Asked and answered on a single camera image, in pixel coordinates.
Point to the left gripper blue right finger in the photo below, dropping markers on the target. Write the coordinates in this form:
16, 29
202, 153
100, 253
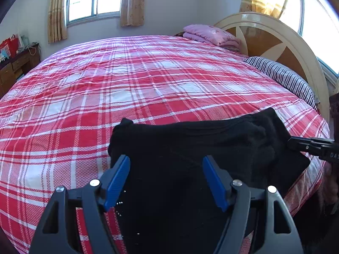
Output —
260, 212

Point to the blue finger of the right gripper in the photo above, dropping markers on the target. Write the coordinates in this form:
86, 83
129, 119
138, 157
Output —
308, 145

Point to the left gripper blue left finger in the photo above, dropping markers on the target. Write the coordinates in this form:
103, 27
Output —
57, 231

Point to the black pants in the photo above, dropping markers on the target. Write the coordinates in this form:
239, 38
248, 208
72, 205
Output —
167, 205

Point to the person's right hand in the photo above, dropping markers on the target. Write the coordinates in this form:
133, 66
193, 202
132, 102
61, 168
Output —
329, 187

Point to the striped pillow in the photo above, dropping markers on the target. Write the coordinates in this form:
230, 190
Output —
286, 77

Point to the cream wooden headboard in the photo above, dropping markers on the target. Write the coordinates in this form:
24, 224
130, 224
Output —
265, 36

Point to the red plaid bed cover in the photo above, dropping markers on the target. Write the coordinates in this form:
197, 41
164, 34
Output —
56, 121

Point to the window behind headboard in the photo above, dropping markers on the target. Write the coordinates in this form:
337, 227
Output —
317, 24

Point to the pink folded blanket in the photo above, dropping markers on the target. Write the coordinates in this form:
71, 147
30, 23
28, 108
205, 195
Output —
212, 35

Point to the brown wooden dresser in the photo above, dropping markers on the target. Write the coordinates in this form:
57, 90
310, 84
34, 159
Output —
14, 68

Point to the red gift bag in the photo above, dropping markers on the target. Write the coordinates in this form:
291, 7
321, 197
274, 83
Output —
10, 46

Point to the left beige curtain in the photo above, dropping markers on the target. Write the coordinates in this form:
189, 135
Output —
57, 25

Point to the beige curtain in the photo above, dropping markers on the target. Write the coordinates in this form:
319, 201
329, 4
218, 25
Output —
132, 13
57, 25

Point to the right beige curtain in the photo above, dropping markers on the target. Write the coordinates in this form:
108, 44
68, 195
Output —
132, 13

